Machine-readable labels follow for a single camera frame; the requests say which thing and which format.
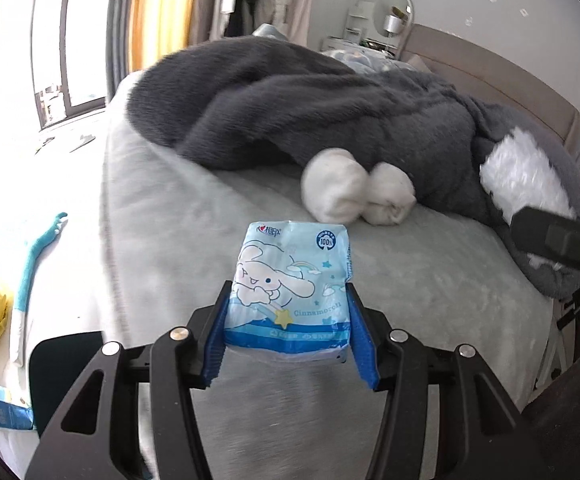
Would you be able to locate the large bubble wrap roll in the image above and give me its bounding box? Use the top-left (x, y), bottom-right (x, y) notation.
top-left (471, 126), bottom-right (580, 273)

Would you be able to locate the beige bed headboard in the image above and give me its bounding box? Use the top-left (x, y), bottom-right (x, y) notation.
top-left (401, 24), bottom-right (580, 154)

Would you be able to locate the balcony glass door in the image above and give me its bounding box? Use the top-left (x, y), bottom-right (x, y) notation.
top-left (31, 0), bottom-right (109, 129)

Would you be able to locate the dark teal trash bin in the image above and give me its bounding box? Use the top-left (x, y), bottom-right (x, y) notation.
top-left (28, 332), bottom-right (104, 437)

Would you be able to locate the white dresser table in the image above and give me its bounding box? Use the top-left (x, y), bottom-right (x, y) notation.
top-left (319, 1), bottom-right (400, 58)

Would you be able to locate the light grey bed mattress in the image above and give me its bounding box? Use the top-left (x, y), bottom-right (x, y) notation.
top-left (98, 69), bottom-right (556, 480)

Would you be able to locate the grey curtain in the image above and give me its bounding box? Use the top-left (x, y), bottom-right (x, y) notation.
top-left (106, 0), bottom-right (132, 102)

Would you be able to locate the dark grey fleece blanket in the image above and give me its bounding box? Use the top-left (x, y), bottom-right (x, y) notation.
top-left (125, 34), bottom-right (580, 302)

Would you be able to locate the white sock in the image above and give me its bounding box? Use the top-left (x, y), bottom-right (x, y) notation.
top-left (362, 162), bottom-right (417, 226)
top-left (301, 148), bottom-right (369, 224)

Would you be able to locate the round vanity mirror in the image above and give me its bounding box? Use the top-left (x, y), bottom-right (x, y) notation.
top-left (372, 0), bottom-right (415, 52)

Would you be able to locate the blue plush toy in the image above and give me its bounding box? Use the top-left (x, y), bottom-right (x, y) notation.
top-left (9, 212), bottom-right (68, 367)

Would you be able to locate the yellow curtain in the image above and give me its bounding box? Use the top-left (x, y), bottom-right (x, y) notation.
top-left (128, 0), bottom-right (194, 72)

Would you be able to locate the blue cartoon tissue packet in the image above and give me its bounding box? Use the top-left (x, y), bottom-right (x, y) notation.
top-left (224, 221), bottom-right (353, 362)

